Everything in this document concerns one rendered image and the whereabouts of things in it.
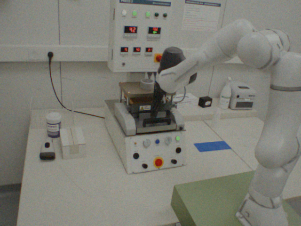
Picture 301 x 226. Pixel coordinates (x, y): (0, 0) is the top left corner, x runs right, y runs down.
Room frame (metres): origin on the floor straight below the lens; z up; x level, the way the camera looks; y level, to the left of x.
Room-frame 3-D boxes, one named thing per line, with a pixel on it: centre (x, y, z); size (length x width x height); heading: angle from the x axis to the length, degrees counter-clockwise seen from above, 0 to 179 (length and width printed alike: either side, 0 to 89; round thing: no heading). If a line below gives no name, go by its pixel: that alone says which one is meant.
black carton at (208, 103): (2.00, -0.41, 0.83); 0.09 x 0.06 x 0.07; 124
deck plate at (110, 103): (1.45, 0.05, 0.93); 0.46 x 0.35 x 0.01; 24
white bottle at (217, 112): (1.75, -0.46, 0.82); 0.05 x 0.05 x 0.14
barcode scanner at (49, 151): (1.22, 0.54, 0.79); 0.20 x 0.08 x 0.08; 21
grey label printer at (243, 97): (2.10, -0.69, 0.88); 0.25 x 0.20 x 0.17; 15
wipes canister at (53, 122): (1.38, 0.56, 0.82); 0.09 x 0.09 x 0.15
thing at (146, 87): (1.46, 0.03, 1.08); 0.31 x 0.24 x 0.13; 114
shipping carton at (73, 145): (1.27, 0.42, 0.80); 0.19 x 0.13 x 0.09; 21
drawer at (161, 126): (1.38, 0.02, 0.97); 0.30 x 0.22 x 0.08; 24
